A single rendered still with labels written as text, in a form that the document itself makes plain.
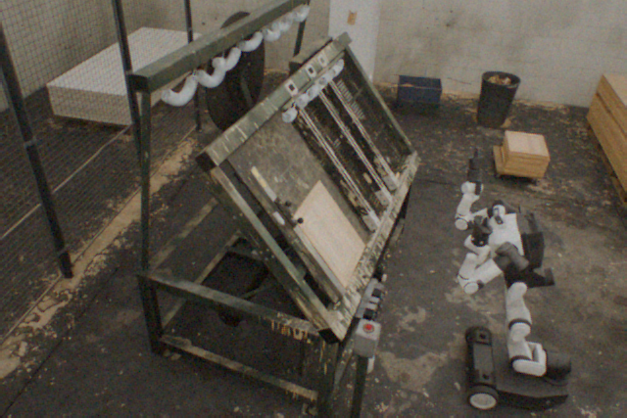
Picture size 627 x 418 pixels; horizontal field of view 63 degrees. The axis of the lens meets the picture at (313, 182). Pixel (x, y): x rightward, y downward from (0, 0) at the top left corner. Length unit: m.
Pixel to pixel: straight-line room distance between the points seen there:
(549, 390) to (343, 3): 4.75
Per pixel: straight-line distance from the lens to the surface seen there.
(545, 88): 8.58
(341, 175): 3.49
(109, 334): 4.32
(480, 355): 4.01
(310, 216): 3.14
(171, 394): 3.89
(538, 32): 8.26
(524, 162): 6.19
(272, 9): 3.75
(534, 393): 3.98
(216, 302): 3.30
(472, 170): 3.32
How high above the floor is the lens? 3.17
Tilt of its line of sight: 34 degrees down
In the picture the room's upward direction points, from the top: 3 degrees clockwise
